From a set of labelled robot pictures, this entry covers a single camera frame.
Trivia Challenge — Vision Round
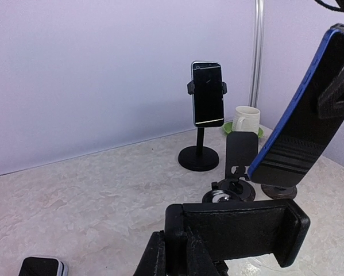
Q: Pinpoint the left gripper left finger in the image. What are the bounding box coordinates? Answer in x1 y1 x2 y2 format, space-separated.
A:
134 231 172 276

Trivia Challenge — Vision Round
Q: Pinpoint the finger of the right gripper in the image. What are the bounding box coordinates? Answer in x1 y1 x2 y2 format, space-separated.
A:
317 66 344 118

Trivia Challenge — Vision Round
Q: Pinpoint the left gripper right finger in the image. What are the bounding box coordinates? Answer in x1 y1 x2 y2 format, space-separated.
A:
186 228 218 275

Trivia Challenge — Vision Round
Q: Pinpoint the black pole phone stand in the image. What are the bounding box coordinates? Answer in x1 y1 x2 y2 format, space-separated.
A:
164 200 311 275
177 81 225 172

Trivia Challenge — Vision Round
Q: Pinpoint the blue phone black screen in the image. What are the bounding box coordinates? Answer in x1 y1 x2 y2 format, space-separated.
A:
248 24 344 188

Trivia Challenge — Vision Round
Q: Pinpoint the teal phone black screen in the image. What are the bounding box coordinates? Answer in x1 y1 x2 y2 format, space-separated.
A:
191 61 224 128

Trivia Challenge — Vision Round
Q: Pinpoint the black folding stand right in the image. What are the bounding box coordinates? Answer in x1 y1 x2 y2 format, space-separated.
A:
261 185 297 200

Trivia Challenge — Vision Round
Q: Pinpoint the black folding stand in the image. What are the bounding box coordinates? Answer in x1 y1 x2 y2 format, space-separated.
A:
261 185 297 200
211 132 258 203

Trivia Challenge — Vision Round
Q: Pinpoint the black folding stand left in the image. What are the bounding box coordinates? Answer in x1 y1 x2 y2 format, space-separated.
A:
211 132 258 203

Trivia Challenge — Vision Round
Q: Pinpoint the phone in white case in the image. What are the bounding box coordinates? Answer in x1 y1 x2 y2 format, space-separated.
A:
18 256 68 276

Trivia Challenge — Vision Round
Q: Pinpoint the cream ceramic mug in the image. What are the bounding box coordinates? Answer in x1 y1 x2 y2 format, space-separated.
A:
231 106 261 134

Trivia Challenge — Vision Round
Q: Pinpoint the green saucer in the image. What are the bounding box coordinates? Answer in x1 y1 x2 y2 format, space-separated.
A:
222 121 264 138

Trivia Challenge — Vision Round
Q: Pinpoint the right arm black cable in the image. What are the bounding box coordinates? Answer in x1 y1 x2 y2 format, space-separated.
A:
314 0 344 14

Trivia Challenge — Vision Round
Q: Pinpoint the right aluminium frame post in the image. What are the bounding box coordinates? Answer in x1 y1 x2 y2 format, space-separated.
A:
249 0 264 108

